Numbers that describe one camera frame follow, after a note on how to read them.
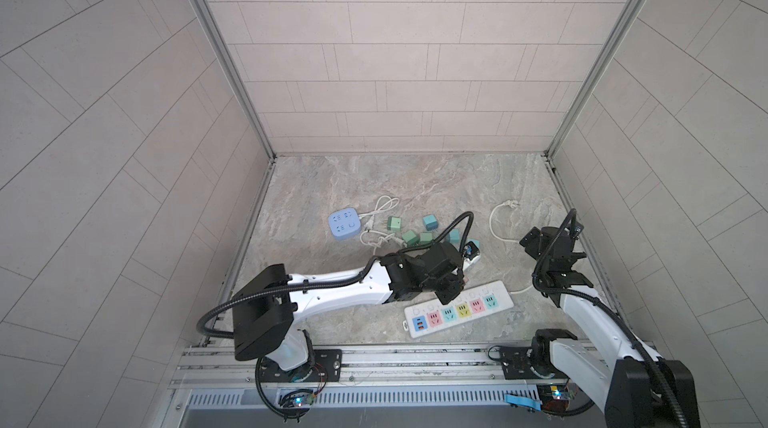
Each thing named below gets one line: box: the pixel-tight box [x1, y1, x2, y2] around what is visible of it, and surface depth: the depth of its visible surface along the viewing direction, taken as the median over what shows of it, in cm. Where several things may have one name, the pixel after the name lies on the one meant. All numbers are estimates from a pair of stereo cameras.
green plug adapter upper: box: [387, 216, 402, 231], surface depth 97 cm
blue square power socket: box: [328, 208, 361, 241], surface depth 96 cm
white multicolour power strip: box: [402, 280, 515, 339], surface depth 79 cm
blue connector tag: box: [505, 394, 543, 411], surface depth 66 cm
